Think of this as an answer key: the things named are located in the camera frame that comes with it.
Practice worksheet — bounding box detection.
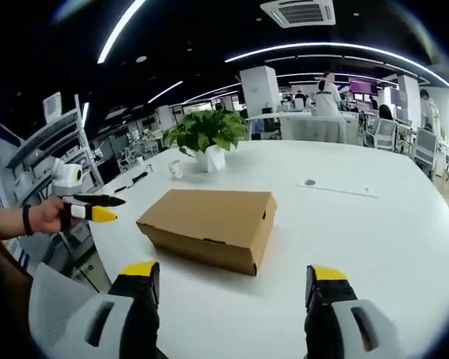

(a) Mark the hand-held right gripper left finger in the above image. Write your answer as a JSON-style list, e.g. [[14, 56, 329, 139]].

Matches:
[[61, 260, 161, 359]]

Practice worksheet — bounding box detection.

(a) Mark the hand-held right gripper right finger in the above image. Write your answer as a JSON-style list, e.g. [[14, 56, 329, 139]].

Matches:
[[305, 264, 402, 359]]

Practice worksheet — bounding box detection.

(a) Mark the brown cardboard shoe box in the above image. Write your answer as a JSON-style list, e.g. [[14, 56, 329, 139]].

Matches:
[[135, 188, 278, 277]]

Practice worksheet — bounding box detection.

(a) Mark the person's left hand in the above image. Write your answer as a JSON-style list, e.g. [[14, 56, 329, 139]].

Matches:
[[28, 195, 74, 234]]

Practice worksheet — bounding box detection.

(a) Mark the metal storage shelf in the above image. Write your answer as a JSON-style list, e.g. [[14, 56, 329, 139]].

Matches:
[[5, 93, 106, 206]]

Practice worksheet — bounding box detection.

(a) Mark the black wristband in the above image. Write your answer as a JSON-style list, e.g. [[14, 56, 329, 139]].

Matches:
[[22, 204, 35, 237]]

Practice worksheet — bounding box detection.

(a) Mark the grey mesh office chair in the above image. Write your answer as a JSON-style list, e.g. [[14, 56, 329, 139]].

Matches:
[[28, 261, 115, 355]]

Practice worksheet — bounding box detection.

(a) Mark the white plant pot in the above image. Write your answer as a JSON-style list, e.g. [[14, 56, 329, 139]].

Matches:
[[192, 144, 227, 174]]

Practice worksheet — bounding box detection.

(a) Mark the green potted plant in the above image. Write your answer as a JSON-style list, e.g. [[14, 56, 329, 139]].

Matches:
[[162, 109, 248, 158]]

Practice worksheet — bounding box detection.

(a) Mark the white office chair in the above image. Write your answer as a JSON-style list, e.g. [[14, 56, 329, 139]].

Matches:
[[411, 126, 443, 177], [363, 118, 397, 151]]

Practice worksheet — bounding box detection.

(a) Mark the white partition desk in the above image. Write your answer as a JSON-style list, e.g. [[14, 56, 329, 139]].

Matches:
[[245, 114, 364, 145]]

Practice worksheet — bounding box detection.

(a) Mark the ceiling air conditioner vent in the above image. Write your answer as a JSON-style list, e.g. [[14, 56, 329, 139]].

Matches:
[[260, 0, 337, 29]]

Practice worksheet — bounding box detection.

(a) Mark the black cable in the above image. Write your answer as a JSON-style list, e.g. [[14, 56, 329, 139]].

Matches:
[[114, 164, 153, 194]]

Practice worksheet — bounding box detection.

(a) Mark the white desk cable cover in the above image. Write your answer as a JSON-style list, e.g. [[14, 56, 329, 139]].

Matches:
[[295, 178, 379, 199]]

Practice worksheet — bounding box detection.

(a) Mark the purple wall screen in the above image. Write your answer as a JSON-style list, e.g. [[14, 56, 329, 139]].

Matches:
[[347, 77, 379, 96]]

